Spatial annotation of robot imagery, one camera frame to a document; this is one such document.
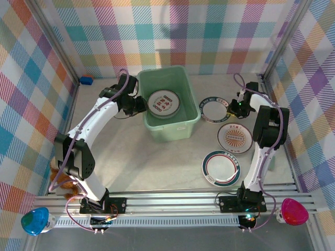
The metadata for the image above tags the dark rim lettered plate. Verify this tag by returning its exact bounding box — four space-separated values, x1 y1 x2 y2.
200 96 231 123

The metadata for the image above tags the small circuit board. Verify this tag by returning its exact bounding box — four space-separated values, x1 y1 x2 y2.
90 215 116 235
238 213 259 232

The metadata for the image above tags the orange sunburst plate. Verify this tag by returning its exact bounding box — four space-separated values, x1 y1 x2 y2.
217 122 254 155

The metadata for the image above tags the slotted grey cable duct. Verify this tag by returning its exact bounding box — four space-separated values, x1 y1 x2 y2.
52 215 241 230

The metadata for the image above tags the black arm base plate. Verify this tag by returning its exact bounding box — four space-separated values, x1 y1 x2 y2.
218 195 267 213
80 197 128 215

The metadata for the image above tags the aluminium rail frame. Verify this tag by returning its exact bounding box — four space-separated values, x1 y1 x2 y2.
33 189 319 218

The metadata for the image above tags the teal ring white plate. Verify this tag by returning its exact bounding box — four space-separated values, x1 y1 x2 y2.
201 150 241 187

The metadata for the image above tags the red characters white plate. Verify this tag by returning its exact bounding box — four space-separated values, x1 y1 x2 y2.
147 89 181 120

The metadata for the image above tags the aluminium corner post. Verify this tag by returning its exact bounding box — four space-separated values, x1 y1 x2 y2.
31 0 81 84
260 0 314 79

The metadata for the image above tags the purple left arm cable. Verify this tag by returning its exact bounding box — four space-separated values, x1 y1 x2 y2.
48 68 131 232

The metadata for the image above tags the aluminium side rail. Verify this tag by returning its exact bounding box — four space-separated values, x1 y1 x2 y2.
46 81 81 197
260 75 300 191

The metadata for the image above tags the green plastic bin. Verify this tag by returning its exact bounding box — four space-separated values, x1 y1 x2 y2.
137 65 202 144

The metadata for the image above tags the blue dome button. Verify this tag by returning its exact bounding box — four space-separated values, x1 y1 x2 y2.
20 207 55 237

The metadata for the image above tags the brown teddy bear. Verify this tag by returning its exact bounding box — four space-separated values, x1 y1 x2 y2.
49 164 79 201

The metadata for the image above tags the pink dome button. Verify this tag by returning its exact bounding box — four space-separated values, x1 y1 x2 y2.
276 198 309 226

